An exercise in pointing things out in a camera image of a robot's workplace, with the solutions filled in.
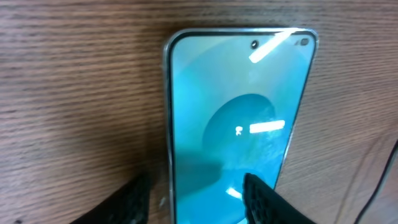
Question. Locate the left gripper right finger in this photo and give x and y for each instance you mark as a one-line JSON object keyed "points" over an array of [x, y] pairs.
{"points": [[265, 206]]}

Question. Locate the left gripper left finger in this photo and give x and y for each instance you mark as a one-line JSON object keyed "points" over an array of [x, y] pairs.
{"points": [[128, 205]]}

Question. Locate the blue screen Galaxy smartphone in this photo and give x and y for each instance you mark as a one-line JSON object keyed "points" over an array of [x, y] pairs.
{"points": [[232, 97]]}

